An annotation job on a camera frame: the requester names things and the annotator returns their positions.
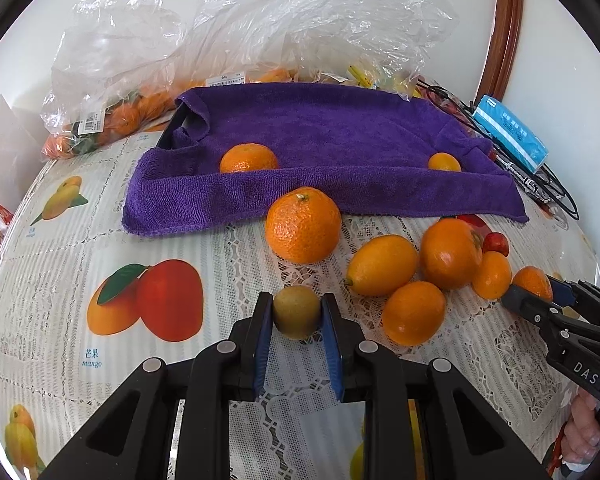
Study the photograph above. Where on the large clear plastic bag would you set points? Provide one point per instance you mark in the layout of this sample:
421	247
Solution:
320	25

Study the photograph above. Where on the large orange mandarin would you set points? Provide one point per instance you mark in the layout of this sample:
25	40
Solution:
303	225

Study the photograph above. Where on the mandarin with green stem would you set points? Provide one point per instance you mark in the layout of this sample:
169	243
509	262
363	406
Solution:
449	255

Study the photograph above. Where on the blue tissue pack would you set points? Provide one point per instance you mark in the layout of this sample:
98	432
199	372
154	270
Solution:
509	132

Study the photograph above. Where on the green-brown kiwi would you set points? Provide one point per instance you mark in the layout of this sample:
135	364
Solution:
296	312

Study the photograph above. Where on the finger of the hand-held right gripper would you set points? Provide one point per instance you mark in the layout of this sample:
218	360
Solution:
527	305
562	292

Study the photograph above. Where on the small yellow-orange kumquat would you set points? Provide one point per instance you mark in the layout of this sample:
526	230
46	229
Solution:
444	162

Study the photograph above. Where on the small orange kumquat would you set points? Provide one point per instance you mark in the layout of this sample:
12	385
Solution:
492	275
532	282

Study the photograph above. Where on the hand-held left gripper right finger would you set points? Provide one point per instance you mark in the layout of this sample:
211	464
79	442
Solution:
332	355

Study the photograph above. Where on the oval orange kumquat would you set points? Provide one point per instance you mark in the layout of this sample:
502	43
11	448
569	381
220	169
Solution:
382	265

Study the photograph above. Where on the person's right hand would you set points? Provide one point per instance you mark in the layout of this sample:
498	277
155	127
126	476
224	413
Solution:
584	430

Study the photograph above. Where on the purple towel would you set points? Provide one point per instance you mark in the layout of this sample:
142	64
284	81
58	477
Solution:
330	135

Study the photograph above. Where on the black white patterned bundle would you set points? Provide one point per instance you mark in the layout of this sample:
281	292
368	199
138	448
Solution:
522	177

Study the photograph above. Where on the yellow packet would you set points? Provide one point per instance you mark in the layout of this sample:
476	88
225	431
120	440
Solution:
364	77

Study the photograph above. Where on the white plastic bag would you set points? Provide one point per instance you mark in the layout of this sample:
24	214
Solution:
0	135

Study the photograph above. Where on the round orange kumquat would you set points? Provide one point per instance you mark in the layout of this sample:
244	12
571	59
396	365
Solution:
413	312

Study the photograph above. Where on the brown wooden frame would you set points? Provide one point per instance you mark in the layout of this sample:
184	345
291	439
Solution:
504	25

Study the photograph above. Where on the small red fruit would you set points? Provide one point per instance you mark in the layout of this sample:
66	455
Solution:
495	243

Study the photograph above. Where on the clear bag of mandarins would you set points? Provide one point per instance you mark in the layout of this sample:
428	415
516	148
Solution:
115	70

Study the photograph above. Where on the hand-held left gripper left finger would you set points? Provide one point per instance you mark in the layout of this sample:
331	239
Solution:
262	340

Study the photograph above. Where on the black tray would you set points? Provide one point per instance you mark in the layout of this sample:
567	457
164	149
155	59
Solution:
180	120

